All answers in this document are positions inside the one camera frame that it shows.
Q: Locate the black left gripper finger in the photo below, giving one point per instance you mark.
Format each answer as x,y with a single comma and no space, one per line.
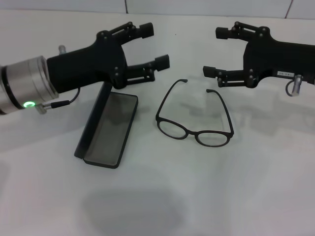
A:
162,62
146,29

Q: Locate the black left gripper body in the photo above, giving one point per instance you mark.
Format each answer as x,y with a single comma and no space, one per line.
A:
83,66

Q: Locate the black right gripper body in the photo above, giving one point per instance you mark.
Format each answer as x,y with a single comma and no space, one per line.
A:
278,59

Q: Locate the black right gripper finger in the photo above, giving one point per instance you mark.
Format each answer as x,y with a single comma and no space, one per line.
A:
210,71
224,33

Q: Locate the black round glasses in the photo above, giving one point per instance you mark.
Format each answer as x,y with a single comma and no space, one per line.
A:
190,133

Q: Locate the black glasses case grey lining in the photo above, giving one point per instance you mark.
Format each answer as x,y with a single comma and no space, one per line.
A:
110,127

